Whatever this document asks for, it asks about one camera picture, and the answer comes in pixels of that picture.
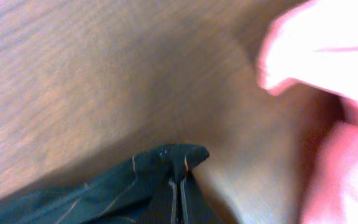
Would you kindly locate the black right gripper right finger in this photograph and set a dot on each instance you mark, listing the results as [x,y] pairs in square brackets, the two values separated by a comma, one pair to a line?
[191,202]

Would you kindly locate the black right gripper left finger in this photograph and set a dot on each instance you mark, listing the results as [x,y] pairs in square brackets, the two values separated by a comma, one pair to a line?
[166,203]

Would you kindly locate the black printed cycling jersey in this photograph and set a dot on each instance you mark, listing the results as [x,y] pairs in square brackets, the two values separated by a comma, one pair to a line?
[123,194]

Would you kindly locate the pink crumpled garment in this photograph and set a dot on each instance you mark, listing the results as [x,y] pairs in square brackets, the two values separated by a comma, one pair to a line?
[316,44]

